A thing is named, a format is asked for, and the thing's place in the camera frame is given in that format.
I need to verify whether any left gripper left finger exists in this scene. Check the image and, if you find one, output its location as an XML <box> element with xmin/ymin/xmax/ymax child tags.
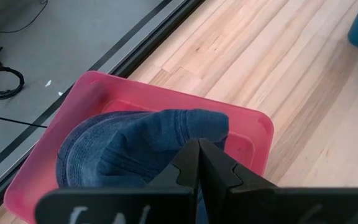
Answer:
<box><xmin>35</xmin><ymin>138</ymin><xmax>200</xmax><ymax>224</ymax></box>

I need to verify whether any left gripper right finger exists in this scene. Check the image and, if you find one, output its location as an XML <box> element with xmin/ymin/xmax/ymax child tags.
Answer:
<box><xmin>198</xmin><ymin>138</ymin><xmax>358</xmax><ymax>224</ymax></box>

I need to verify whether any blue denim hat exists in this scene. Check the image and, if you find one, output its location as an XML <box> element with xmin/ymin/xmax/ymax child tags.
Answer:
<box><xmin>55</xmin><ymin>108</ymin><xmax>230</xmax><ymax>224</ymax></box>

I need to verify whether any red plastic bin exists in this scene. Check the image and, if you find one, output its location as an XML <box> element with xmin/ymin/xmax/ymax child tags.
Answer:
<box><xmin>3</xmin><ymin>70</ymin><xmax>275</xmax><ymax>224</ymax></box>

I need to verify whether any long thin black cable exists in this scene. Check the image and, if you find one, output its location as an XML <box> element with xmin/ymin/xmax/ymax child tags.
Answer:
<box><xmin>0</xmin><ymin>113</ymin><xmax>48</xmax><ymax>129</ymax></box>

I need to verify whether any coiled black cable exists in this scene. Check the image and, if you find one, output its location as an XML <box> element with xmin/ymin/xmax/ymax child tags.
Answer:
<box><xmin>0</xmin><ymin>65</ymin><xmax>25</xmax><ymax>100</ymax></box>

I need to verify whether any black metal table frame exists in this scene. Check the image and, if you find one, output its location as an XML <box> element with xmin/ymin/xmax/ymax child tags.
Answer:
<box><xmin>0</xmin><ymin>0</ymin><xmax>205</xmax><ymax>223</ymax></box>

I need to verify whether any black floor cable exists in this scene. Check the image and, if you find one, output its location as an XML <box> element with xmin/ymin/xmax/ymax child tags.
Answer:
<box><xmin>0</xmin><ymin>0</ymin><xmax>48</xmax><ymax>34</ymax></box>

